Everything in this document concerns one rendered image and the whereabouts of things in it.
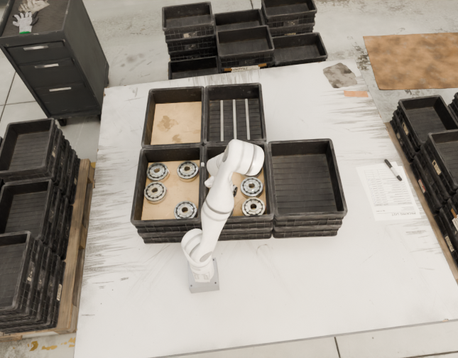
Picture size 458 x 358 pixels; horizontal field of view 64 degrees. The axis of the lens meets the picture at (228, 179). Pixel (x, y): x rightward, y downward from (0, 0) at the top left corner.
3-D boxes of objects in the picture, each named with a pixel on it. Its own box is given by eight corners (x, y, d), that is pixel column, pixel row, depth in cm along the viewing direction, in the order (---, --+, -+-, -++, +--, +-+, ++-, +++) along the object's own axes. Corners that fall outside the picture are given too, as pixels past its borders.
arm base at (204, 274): (213, 282, 153) (211, 268, 139) (191, 281, 154) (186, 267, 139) (214, 261, 158) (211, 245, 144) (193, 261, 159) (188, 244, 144)
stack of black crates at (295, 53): (313, 66, 314) (319, 31, 286) (322, 91, 297) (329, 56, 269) (266, 72, 314) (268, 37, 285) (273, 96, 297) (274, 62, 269)
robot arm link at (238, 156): (231, 149, 99) (202, 212, 114) (263, 158, 101) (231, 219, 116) (230, 131, 106) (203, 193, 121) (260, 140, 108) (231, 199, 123)
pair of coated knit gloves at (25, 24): (35, 33, 241) (32, 29, 239) (6, 36, 241) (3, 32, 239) (41, 11, 255) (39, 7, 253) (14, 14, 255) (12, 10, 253)
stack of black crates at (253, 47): (266, 72, 314) (268, 24, 276) (272, 96, 297) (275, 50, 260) (219, 77, 313) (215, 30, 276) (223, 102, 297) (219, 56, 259)
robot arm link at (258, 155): (243, 153, 130) (220, 147, 128) (270, 145, 104) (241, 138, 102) (236, 179, 129) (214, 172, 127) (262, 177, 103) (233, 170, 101)
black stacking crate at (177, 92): (205, 159, 183) (202, 144, 174) (146, 162, 184) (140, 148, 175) (206, 101, 205) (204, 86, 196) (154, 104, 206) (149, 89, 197)
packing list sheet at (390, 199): (424, 217, 171) (425, 217, 170) (375, 224, 171) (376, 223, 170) (399, 160, 189) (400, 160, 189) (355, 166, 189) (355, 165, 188)
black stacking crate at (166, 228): (204, 232, 161) (201, 220, 152) (137, 235, 162) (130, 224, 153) (205, 159, 183) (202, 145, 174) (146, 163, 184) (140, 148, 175)
